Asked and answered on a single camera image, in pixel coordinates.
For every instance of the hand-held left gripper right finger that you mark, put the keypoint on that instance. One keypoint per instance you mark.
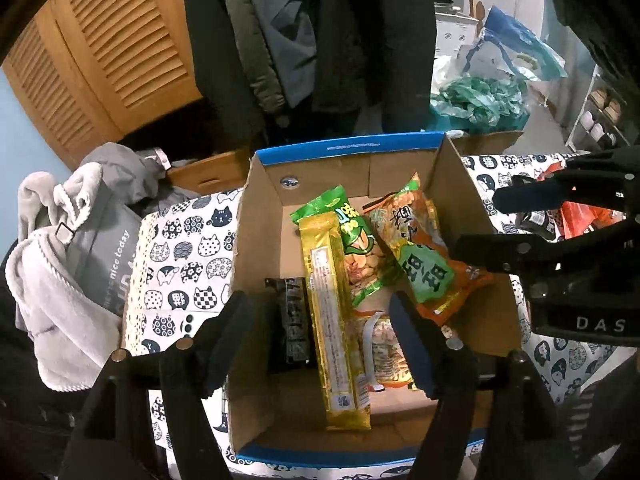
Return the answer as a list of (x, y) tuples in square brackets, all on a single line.
[(415, 345)]

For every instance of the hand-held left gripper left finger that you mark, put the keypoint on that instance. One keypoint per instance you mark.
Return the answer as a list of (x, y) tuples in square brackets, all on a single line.
[(225, 350)]

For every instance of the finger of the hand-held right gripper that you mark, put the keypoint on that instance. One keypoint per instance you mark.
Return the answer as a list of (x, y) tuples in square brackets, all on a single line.
[(530, 195), (490, 251)]

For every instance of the wide yellow snack packet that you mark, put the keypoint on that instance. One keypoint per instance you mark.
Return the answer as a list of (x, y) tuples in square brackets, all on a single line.
[(381, 355)]

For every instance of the large black snack packet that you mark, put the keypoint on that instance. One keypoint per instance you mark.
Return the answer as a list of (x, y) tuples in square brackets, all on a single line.
[(290, 325)]

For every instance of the orange snack packet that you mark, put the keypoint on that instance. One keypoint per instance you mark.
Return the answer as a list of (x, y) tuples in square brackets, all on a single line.
[(420, 240)]

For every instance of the narrow yellow snack packet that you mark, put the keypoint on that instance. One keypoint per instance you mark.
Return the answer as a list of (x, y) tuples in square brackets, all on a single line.
[(330, 335)]

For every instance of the cardboard box with blue rim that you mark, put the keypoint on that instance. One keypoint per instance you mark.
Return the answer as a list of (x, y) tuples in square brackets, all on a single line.
[(295, 410)]

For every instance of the green snack packet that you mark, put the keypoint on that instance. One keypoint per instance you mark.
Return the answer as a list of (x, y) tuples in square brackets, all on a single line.
[(350, 245)]

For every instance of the small black snack packet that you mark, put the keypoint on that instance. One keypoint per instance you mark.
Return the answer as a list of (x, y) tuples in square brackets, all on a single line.
[(537, 221)]

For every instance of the brown cardboard box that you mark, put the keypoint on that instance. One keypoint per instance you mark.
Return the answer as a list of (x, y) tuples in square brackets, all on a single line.
[(490, 141)]

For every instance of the cat print tablecloth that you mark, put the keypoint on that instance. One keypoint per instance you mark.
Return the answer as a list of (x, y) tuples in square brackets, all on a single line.
[(190, 260)]

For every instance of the white shoe rack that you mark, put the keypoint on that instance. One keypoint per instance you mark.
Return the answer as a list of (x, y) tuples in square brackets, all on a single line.
[(580, 110)]

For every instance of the striped cloth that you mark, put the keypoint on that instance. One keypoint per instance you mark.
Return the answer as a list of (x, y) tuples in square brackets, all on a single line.
[(582, 420)]

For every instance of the group of shoes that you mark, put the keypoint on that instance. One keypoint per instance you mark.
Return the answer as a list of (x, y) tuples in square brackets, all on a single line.
[(605, 105)]

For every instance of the blue plastic bag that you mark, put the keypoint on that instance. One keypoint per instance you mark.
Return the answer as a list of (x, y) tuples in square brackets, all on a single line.
[(520, 45)]

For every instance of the grey printed bag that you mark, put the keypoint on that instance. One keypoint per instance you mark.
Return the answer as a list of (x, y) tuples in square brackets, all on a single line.
[(105, 255)]

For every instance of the white printed storage box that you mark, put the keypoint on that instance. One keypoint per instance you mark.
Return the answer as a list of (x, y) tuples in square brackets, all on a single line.
[(452, 40)]

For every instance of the white fleece blanket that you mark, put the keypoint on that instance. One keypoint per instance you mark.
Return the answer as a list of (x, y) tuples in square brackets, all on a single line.
[(55, 310)]

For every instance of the wooden crate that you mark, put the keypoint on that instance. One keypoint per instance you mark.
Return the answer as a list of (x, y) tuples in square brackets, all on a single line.
[(210, 175)]

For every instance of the black jacket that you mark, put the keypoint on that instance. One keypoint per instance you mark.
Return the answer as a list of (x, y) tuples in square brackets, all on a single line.
[(600, 10)]

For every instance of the grey hoodie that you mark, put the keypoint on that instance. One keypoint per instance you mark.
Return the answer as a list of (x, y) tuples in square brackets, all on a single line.
[(130, 170)]

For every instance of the black hanging coat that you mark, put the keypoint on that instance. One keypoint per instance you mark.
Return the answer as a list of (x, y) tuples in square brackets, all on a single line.
[(375, 35)]

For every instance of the grey hanging jacket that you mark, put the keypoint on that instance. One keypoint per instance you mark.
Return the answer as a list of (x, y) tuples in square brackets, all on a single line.
[(280, 35)]

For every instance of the wooden louvered door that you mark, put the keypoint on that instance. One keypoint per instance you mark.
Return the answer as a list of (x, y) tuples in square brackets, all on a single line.
[(100, 35)]

